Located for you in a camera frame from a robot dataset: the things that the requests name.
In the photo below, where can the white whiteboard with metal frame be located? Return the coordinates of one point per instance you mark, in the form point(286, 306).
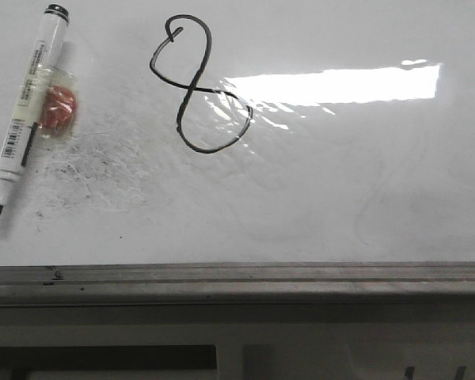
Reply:
point(254, 151)

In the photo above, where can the white black whiteboard marker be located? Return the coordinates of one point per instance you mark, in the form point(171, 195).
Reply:
point(29, 104)

